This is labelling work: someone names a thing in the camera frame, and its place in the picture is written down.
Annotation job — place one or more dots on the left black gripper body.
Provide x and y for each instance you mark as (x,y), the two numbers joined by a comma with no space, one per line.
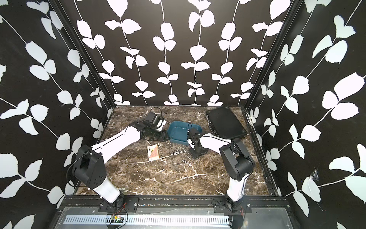
(161,136)

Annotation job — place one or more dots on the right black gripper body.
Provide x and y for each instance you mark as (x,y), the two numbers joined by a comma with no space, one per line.
(195,152)

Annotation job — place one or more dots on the teal plastic storage box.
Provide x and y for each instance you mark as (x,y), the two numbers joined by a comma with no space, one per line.
(177,132)

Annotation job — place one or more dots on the playing card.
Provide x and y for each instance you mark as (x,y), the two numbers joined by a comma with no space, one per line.
(153,153)

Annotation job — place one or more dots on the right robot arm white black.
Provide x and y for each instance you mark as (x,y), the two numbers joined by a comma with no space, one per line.
(237,160)

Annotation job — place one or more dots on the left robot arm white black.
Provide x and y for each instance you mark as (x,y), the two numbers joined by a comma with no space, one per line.
(89,165)

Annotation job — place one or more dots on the steel nail pile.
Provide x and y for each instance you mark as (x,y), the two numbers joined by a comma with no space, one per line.
(178,160)

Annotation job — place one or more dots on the black carrying case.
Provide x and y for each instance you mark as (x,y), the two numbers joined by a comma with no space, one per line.
(224,124)

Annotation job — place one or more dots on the white perforated strip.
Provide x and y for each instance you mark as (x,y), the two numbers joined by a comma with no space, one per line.
(156,220)

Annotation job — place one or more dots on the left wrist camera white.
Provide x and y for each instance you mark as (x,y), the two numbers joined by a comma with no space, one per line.
(155,121)

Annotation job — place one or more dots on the small circuit board with wires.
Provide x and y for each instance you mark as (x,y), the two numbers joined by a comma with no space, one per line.
(116,221)

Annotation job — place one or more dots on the black front rail base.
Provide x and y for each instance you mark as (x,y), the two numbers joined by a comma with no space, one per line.
(217,203)

